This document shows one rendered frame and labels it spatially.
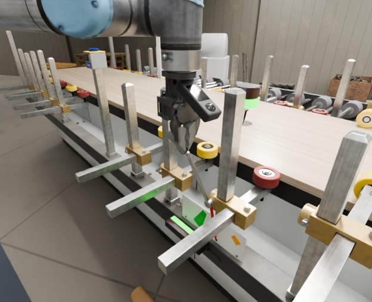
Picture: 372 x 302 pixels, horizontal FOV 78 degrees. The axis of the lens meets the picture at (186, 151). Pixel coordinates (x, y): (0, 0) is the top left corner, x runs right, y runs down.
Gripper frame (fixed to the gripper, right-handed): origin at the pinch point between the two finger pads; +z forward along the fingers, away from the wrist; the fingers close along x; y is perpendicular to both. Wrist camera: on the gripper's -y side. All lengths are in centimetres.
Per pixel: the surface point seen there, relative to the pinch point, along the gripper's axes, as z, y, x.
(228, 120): -9.6, -8.4, -5.9
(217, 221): 15.2, -12.9, 0.7
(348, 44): -7, 112, -552
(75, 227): 103, 106, 12
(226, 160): 1.4, -9.0, -5.9
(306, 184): 11.3, -23.4, -26.7
